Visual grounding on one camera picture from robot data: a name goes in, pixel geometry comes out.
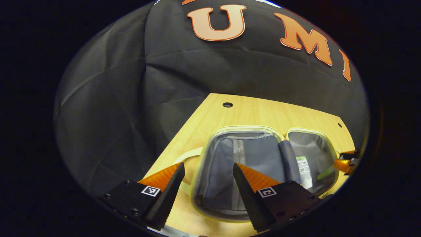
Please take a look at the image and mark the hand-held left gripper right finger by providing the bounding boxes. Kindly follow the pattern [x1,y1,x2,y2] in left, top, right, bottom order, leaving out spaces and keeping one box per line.
[233,163,324,232]

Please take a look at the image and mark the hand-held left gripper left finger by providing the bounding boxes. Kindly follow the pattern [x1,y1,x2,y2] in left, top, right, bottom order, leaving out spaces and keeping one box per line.
[99,162,186,231]

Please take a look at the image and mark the white label skin care tube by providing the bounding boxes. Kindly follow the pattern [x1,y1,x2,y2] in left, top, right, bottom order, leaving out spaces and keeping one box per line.
[295,156,313,190]

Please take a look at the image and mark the pale yellow suitcase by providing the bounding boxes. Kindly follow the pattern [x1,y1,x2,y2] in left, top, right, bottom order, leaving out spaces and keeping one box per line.
[179,125,341,224]

